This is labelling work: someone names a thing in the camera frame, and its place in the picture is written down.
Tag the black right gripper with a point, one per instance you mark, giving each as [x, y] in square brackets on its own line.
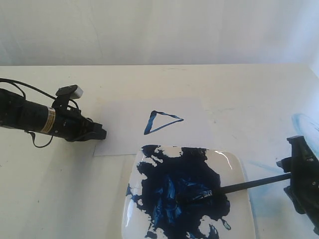
[304, 184]

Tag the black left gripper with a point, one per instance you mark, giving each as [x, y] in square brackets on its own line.
[70, 125]

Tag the black paintbrush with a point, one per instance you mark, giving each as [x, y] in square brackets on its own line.
[195, 196]

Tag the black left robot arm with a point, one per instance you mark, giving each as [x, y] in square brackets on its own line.
[18, 113]

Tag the white paper sheet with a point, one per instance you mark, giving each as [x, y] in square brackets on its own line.
[169, 122]

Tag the white square paint plate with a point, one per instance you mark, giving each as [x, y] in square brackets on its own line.
[160, 173]

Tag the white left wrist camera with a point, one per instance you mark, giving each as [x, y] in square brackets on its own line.
[72, 92]

